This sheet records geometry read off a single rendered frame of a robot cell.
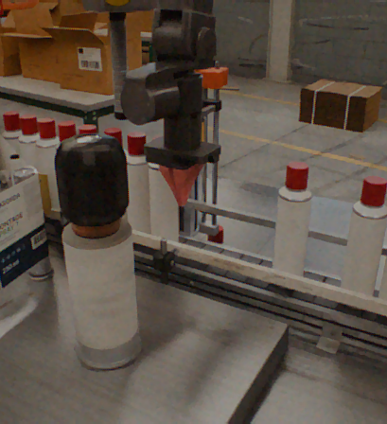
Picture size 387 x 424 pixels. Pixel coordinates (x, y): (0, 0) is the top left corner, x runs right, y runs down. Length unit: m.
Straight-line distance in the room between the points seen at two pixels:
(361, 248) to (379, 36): 5.62
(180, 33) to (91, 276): 0.34
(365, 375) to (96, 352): 0.38
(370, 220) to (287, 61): 6.02
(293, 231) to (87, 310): 0.33
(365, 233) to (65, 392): 0.45
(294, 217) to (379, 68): 5.62
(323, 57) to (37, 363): 6.11
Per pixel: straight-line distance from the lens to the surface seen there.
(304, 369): 0.77
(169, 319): 0.76
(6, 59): 3.20
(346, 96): 4.80
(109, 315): 0.64
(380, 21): 6.30
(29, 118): 1.05
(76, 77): 2.67
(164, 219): 0.90
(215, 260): 0.85
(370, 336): 0.81
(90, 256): 0.59
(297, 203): 0.76
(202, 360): 0.70
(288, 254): 0.80
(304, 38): 6.68
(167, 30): 0.72
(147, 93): 0.66
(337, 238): 0.84
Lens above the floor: 1.35
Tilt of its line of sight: 26 degrees down
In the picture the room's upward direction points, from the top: straight up
